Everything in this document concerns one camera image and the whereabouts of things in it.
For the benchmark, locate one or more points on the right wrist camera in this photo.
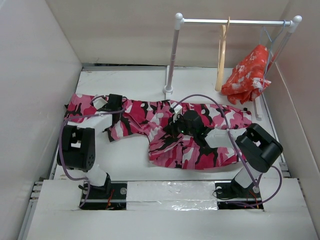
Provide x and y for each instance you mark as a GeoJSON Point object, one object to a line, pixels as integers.
{"type": "Point", "coordinates": [175, 109]}

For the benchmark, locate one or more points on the light blue wire hanger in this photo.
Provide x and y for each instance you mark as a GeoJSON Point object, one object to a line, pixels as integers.
{"type": "Point", "coordinates": [271, 44]}

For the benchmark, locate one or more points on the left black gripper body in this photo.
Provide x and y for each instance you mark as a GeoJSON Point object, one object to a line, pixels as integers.
{"type": "Point", "coordinates": [104, 107]}

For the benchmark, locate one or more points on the orange white patterned garment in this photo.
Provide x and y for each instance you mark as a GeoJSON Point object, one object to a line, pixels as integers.
{"type": "Point", "coordinates": [247, 81]}

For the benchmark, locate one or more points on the black mounting rail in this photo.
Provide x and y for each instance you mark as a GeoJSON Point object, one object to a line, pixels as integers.
{"type": "Point", "coordinates": [115, 197]}

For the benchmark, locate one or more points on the beige wooden hanger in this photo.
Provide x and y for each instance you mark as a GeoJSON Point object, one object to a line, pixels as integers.
{"type": "Point", "coordinates": [221, 56]}

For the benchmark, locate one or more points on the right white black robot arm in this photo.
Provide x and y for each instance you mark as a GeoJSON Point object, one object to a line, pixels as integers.
{"type": "Point", "coordinates": [254, 146]}

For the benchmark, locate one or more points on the silver taped white panel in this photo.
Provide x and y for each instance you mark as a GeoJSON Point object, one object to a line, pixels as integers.
{"type": "Point", "coordinates": [171, 196]}

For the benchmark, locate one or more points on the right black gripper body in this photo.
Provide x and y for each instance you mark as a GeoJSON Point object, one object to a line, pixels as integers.
{"type": "Point", "coordinates": [179, 126]}

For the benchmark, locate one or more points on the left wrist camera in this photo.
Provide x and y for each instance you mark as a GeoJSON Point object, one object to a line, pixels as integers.
{"type": "Point", "coordinates": [98, 102]}

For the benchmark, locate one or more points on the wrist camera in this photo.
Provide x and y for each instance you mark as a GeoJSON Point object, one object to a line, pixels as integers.
{"type": "Point", "coordinates": [98, 102]}
{"type": "Point", "coordinates": [175, 109]}

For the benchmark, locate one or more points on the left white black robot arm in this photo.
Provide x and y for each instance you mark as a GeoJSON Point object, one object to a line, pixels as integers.
{"type": "Point", "coordinates": [86, 117]}

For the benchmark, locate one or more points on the pink camouflage trousers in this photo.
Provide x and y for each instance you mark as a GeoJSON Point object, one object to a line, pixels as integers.
{"type": "Point", "coordinates": [150, 118]}

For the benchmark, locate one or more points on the white clothes rack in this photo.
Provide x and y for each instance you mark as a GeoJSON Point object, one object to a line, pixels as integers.
{"type": "Point", "coordinates": [180, 20]}

